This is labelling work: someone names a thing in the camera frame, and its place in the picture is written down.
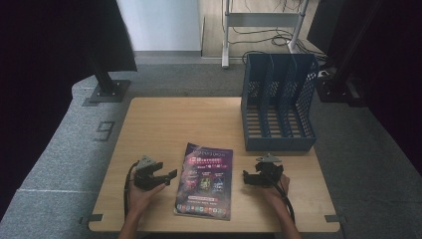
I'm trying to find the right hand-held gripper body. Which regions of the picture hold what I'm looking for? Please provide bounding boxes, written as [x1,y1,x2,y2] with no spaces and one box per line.
[254,152,286,189]

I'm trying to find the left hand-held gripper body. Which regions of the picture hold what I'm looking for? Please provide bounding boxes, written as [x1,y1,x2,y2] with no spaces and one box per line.
[133,154,165,192]

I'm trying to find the purple cover book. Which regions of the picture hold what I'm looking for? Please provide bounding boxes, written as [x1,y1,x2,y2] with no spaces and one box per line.
[173,142,234,222]

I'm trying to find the blue plastic file rack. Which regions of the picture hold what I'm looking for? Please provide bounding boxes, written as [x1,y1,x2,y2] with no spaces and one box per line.
[240,53,320,153]

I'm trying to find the person's left hand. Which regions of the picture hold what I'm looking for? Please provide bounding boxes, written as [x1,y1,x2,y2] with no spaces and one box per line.
[127,171,167,217]

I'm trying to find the person's right hand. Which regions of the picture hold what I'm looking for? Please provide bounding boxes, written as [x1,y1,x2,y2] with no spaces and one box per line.
[261,173,292,209]

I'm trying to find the black stand with dark base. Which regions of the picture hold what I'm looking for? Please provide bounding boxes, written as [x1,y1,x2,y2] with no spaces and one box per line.
[316,0,387,108]

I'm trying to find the black curtain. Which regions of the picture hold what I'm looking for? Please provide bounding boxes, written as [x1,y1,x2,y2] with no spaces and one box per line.
[0,0,138,222]
[307,0,422,175]

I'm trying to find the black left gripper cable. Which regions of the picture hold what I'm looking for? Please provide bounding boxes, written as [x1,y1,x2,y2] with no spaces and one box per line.
[122,160,139,221]

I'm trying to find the black post with base plate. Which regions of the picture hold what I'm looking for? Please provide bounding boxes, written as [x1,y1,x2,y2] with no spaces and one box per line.
[86,49,132,105]

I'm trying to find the tangle of black floor cables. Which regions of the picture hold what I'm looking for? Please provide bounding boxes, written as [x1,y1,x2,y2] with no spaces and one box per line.
[228,0,328,65]

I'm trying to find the white metal stand frame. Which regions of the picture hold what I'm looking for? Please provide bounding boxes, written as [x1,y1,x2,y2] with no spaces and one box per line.
[221,0,312,70]

